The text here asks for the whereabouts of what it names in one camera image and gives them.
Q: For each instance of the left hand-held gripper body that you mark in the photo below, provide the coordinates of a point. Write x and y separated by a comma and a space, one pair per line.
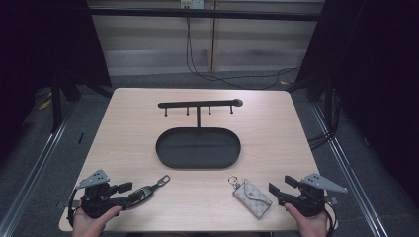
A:
95, 197

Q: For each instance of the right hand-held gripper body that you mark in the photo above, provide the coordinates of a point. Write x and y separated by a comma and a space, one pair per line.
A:
311, 197

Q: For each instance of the black car key fob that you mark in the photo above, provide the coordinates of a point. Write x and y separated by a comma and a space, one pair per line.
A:
145, 193

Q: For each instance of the grey patterned key pouch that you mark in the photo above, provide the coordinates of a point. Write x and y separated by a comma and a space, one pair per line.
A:
252, 199

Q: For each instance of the black key stand with tray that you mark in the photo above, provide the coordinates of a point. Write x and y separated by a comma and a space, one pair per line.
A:
197, 148

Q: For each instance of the person's right hand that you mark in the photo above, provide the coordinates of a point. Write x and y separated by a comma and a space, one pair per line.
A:
308, 225

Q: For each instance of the person's left hand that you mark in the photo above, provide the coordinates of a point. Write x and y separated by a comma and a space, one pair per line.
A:
89, 225

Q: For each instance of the grey tape strip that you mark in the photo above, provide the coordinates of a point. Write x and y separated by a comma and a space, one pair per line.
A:
333, 200

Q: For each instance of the black metal stand leg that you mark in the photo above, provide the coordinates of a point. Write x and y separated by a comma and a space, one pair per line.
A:
56, 105

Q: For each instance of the yellow floor tape piece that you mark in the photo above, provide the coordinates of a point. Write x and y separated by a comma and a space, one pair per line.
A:
45, 104

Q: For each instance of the dark curtain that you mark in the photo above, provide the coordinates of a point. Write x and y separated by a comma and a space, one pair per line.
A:
46, 49
375, 82

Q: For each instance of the black horizontal metal bar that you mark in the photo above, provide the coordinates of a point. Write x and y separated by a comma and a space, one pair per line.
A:
204, 14

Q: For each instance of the metal floor rail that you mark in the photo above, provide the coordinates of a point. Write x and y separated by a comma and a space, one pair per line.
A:
349, 171
36, 164

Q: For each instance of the white wall outlet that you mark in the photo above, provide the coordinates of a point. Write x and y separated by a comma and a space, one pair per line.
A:
192, 3

